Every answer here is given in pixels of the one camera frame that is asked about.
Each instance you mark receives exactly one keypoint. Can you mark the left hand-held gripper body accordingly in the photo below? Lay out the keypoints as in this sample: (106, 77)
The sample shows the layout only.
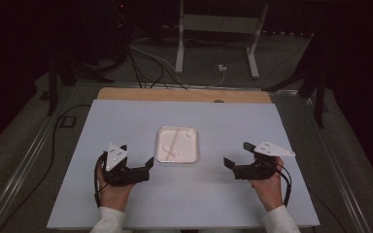
(119, 174)

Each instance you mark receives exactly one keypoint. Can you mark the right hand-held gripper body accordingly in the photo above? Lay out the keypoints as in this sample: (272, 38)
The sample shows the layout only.
(255, 168)

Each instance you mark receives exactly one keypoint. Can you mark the white cube piece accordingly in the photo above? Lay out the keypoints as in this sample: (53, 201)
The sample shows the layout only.
(175, 152)
(166, 148)
(190, 132)

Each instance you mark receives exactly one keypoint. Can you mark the thin wooden skewer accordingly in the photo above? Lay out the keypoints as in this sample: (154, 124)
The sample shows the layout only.
(173, 144)

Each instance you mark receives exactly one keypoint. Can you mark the white square tray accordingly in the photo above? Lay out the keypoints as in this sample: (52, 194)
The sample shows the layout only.
(184, 145)

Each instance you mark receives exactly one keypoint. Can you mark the person's left hand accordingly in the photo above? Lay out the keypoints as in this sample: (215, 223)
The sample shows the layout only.
(115, 195)

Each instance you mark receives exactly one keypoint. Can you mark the person's right hand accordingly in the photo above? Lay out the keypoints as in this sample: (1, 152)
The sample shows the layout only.
(268, 191)

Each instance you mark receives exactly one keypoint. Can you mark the pale blue board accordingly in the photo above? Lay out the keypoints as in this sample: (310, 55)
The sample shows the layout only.
(187, 194)

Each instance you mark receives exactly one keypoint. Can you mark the white plug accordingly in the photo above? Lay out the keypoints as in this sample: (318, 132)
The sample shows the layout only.
(222, 68)

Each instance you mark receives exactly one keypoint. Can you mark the black tripod stand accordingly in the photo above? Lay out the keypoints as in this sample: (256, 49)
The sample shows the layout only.
(319, 97)
(53, 87)

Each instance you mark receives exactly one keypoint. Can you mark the white metal stand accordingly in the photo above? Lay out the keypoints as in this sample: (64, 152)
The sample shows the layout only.
(220, 24)

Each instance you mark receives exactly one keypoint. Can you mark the black square floor frame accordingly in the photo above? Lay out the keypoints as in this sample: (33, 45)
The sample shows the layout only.
(61, 122)

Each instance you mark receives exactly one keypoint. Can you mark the metal floor rail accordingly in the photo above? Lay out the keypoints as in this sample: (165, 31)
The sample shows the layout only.
(340, 174)
(16, 176)

